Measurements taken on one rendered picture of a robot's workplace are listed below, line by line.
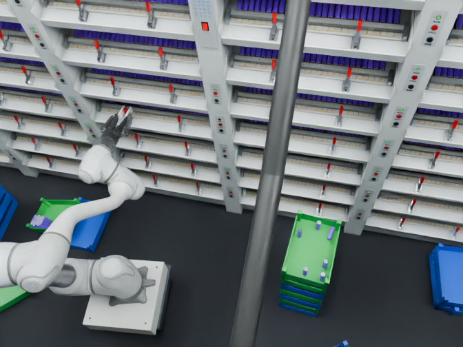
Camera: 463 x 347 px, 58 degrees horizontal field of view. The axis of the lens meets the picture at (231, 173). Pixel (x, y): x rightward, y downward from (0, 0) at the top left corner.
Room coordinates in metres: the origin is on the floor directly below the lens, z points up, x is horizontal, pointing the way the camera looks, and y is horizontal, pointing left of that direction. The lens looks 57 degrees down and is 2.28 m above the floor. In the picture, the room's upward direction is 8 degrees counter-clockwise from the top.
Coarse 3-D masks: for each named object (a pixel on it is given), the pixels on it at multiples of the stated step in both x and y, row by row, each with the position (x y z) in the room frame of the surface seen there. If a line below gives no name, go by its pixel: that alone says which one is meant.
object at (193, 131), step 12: (96, 108) 1.45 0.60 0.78; (108, 108) 1.46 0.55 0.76; (96, 120) 1.41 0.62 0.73; (120, 120) 1.38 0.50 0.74; (132, 120) 1.37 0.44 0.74; (144, 120) 1.36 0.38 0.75; (156, 120) 1.34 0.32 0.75; (192, 120) 1.30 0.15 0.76; (156, 132) 1.32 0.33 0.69; (168, 132) 1.28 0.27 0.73; (180, 132) 1.26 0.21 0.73; (192, 132) 1.25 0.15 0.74; (204, 132) 1.24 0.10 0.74
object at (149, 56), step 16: (64, 32) 1.49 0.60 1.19; (80, 32) 1.48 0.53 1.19; (96, 32) 1.47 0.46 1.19; (64, 48) 1.45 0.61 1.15; (80, 48) 1.44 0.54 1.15; (96, 48) 1.37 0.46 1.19; (112, 48) 1.40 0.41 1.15; (128, 48) 1.37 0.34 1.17; (144, 48) 1.35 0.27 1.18; (160, 48) 1.28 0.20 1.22; (176, 48) 1.31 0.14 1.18; (192, 48) 1.32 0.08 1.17; (80, 64) 1.39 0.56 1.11; (96, 64) 1.35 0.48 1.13; (112, 64) 1.34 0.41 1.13; (128, 64) 1.32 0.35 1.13; (144, 64) 1.31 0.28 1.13; (160, 64) 1.27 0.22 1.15; (176, 64) 1.27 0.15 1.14; (192, 64) 1.26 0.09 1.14
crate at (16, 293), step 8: (0, 288) 0.91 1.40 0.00; (8, 288) 0.90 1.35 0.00; (16, 288) 0.89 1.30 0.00; (0, 296) 0.86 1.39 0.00; (8, 296) 0.86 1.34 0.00; (16, 296) 0.85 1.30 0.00; (24, 296) 0.84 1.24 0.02; (0, 304) 0.81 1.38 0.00; (8, 304) 0.80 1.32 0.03; (0, 312) 0.77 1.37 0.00
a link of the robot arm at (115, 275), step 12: (96, 264) 0.75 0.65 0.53; (108, 264) 0.72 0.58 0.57; (120, 264) 0.72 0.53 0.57; (132, 264) 0.74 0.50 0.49; (96, 276) 0.68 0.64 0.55; (108, 276) 0.67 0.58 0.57; (120, 276) 0.67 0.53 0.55; (132, 276) 0.68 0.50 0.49; (96, 288) 0.65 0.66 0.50; (108, 288) 0.64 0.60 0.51; (120, 288) 0.63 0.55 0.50; (132, 288) 0.65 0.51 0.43
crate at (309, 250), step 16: (304, 224) 0.82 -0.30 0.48; (320, 224) 0.81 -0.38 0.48; (336, 224) 0.78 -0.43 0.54; (304, 240) 0.75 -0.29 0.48; (320, 240) 0.73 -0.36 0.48; (336, 240) 0.70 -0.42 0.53; (288, 256) 0.68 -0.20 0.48; (304, 256) 0.67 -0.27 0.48; (320, 256) 0.66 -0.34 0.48; (288, 272) 0.61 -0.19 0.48; (320, 272) 0.59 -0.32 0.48
